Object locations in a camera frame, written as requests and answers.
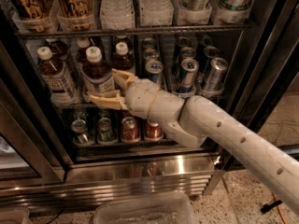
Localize right red soda can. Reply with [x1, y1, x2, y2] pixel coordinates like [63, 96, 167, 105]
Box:
[145, 119, 163, 141]

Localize front right energy drink can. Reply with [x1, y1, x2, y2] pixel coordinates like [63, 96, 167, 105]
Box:
[203, 57, 228, 91]

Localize gold top-shelf can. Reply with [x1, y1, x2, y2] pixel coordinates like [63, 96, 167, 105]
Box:
[58, 0, 94, 32]
[10, 0, 54, 32]

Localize tea bottle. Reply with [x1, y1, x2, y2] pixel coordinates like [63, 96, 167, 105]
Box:
[112, 42, 135, 74]
[82, 47, 115, 94]
[37, 47, 78, 105]

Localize right fridge glass door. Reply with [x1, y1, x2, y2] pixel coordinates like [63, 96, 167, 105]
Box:
[218, 0, 299, 172]

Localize front left energy drink can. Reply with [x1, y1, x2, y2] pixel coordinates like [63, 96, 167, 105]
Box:
[145, 60, 164, 86]

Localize left clear water bottle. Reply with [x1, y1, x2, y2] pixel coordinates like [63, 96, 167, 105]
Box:
[100, 0, 135, 30]

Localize right green-white tall can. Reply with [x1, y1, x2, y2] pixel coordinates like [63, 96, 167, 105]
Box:
[212, 0, 252, 24]

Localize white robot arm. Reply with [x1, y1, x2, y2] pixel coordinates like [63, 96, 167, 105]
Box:
[89, 69, 299, 215]

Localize green-white tall can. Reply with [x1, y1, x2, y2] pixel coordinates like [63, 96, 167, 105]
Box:
[172, 0, 212, 25]
[212, 0, 252, 24]

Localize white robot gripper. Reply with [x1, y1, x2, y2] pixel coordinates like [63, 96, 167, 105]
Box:
[88, 69, 160, 119]

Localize fridge glass door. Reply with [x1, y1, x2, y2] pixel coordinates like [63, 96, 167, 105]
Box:
[0, 44, 64, 191]
[218, 0, 299, 172]

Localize left fridge glass door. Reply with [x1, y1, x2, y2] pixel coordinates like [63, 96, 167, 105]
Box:
[0, 44, 64, 191]

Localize stainless steel fridge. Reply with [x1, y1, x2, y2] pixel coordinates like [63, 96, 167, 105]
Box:
[1, 0, 298, 211]

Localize green soda can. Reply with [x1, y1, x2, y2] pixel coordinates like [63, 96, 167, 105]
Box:
[97, 118, 116, 143]
[71, 119, 93, 146]

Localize right clear water bottle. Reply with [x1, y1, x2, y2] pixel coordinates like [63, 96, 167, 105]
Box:
[139, 0, 174, 26]

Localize front middle energy drink can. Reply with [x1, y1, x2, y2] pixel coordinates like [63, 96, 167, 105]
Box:
[177, 58, 199, 93]

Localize left gold top-shelf can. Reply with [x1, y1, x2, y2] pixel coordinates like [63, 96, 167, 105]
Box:
[10, 0, 54, 32]

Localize left red soda can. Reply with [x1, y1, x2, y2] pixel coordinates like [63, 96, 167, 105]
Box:
[121, 117, 139, 143]

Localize orange cable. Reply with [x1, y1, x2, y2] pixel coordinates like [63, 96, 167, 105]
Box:
[272, 193, 288, 224]

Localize left green-white tall can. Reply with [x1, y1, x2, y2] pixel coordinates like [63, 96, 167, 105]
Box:
[172, 0, 212, 25]

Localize black tripod leg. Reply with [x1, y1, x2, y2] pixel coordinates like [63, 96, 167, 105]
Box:
[261, 200, 282, 214]

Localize left green soda can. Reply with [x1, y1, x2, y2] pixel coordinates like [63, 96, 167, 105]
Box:
[71, 119, 93, 146]

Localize clear plastic bin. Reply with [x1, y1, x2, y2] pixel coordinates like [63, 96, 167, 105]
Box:
[93, 191, 196, 224]

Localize energy drink can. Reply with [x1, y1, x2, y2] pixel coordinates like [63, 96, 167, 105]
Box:
[203, 57, 228, 91]
[177, 58, 199, 93]
[145, 60, 164, 86]

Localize red soda can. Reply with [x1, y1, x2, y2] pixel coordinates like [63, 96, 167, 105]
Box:
[145, 119, 163, 141]
[121, 117, 139, 143]

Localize clear water bottle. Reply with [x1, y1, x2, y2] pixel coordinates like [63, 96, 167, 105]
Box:
[100, 0, 135, 30]
[139, 0, 174, 26]

